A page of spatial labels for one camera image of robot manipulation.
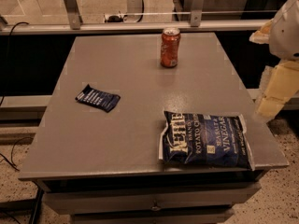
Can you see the grey cabinet drawer unit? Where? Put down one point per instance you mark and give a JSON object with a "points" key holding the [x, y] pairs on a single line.
{"points": [[178, 198]]}

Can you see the orange soda can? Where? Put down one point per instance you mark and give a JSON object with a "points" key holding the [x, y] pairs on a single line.
{"points": [[169, 47]]}

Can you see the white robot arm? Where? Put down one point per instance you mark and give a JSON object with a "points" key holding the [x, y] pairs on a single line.
{"points": [[281, 34]]}

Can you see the blue Kettle chip bag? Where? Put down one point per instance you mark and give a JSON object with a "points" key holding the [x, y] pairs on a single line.
{"points": [[191, 138]]}

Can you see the metal and glass railing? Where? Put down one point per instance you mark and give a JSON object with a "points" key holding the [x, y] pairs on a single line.
{"points": [[44, 17]]}

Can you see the small dark blue snack packet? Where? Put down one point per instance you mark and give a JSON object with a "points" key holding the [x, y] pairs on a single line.
{"points": [[98, 99]]}

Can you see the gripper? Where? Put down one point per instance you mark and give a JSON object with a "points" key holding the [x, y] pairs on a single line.
{"points": [[286, 36]]}

